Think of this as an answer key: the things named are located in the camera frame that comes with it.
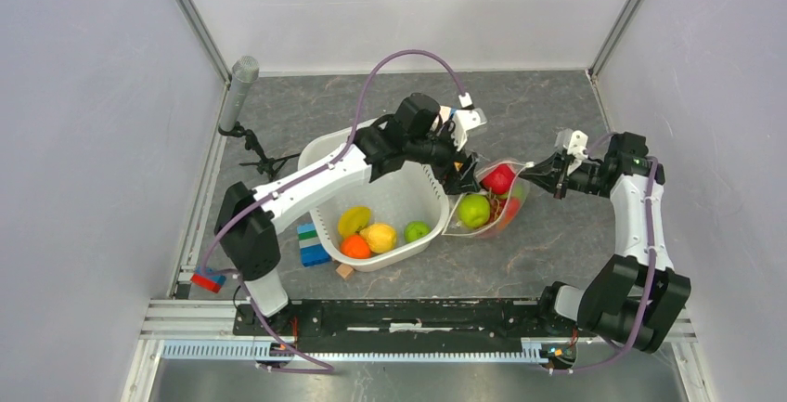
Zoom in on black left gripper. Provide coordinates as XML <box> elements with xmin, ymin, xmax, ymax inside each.
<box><xmin>406</xmin><ymin>121</ymin><xmax>481</xmax><ymax>197</ymax></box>

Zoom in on green apple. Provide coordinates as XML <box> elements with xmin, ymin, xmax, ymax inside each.
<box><xmin>457</xmin><ymin>194</ymin><xmax>491</xmax><ymax>229</ymax></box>

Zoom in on red apple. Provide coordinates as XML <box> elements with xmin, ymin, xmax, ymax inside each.
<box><xmin>481</xmin><ymin>163</ymin><xmax>517</xmax><ymax>196</ymax></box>

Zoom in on green pear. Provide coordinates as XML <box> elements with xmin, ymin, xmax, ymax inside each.
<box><xmin>509</xmin><ymin>181</ymin><xmax>528</xmax><ymax>203</ymax></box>

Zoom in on clear dotted zip bag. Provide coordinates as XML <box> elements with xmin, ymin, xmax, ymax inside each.
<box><xmin>441</xmin><ymin>159</ymin><xmax>535</xmax><ymax>239</ymax></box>

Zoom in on red orange mango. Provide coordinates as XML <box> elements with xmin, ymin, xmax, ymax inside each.
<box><xmin>489</xmin><ymin>198</ymin><xmax>523</xmax><ymax>231</ymax></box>

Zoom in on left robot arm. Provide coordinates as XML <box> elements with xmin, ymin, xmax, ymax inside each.
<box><xmin>214</xmin><ymin>93</ymin><xmax>487</xmax><ymax>335</ymax></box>

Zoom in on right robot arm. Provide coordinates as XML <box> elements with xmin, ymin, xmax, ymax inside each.
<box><xmin>518</xmin><ymin>130</ymin><xmax>691</xmax><ymax>353</ymax></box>

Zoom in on white plastic basket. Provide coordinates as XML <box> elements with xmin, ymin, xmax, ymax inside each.
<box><xmin>297</xmin><ymin>118</ymin><xmax>451</xmax><ymax>274</ymax></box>

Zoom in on small green lime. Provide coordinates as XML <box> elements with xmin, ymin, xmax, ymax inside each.
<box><xmin>404</xmin><ymin>221</ymin><xmax>432</xmax><ymax>243</ymax></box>

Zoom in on yellow bumpy lemon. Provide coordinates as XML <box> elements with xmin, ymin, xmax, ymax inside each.
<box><xmin>359</xmin><ymin>223</ymin><xmax>397</xmax><ymax>253</ymax></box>

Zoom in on yellow starfruit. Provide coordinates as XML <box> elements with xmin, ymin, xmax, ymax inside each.
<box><xmin>337</xmin><ymin>206</ymin><xmax>372</xmax><ymax>240</ymax></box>

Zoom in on orange fruit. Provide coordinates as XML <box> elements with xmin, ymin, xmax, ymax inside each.
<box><xmin>340</xmin><ymin>234</ymin><xmax>372</xmax><ymax>259</ymax></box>

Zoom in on small wooden cube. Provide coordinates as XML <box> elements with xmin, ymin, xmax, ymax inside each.
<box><xmin>336</xmin><ymin>264</ymin><xmax>355</xmax><ymax>280</ymax></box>

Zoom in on blue green stacked blocks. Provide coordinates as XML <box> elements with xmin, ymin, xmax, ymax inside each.
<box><xmin>296</xmin><ymin>223</ymin><xmax>332</xmax><ymax>267</ymax></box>

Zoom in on black microphone tripod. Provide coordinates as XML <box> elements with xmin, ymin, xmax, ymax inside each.
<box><xmin>217</xmin><ymin>122</ymin><xmax>301</xmax><ymax>181</ymax></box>

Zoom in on grey microphone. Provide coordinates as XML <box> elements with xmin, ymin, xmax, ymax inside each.
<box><xmin>217</xmin><ymin>56</ymin><xmax>260</xmax><ymax>135</ymax></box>

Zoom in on red blue block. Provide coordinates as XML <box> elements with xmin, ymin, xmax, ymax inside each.
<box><xmin>189</xmin><ymin>266</ymin><xmax>226</xmax><ymax>294</ymax></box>

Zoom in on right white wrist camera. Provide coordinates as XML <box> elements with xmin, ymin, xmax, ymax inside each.
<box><xmin>555</xmin><ymin>128</ymin><xmax>588</xmax><ymax>176</ymax></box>

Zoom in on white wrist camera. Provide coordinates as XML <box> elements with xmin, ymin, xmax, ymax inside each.
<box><xmin>555</xmin><ymin>128</ymin><xmax>588</xmax><ymax>176</ymax></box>
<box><xmin>448</xmin><ymin>92</ymin><xmax>487</xmax><ymax>151</ymax></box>

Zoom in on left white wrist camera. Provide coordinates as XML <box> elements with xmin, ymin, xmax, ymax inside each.
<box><xmin>448</xmin><ymin>92</ymin><xmax>487</xmax><ymax>151</ymax></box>

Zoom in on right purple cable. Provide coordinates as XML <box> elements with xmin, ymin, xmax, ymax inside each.
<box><xmin>547</xmin><ymin>132</ymin><xmax>660</xmax><ymax>377</ymax></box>

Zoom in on purple cable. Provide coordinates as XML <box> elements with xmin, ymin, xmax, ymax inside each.
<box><xmin>200</xmin><ymin>48</ymin><xmax>473</xmax><ymax>376</ymax></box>
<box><xmin>547</xmin><ymin>132</ymin><xmax>660</xmax><ymax>377</ymax></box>

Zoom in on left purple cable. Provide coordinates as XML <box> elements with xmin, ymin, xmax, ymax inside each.
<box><xmin>200</xmin><ymin>48</ymin><xmax>473</xmax><ymax>376</ymax></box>

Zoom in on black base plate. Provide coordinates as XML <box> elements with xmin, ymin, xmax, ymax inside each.
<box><xmin>233</xmin><ymin>298</ymin><xmax>592</xmax><ymax>354</ymax></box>

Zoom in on aluminium rail frame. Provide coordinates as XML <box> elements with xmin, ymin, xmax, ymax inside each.
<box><xmin>127</xmin><ymin>298</ymin><xmax>696</xmax><ymax>373</ymax></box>

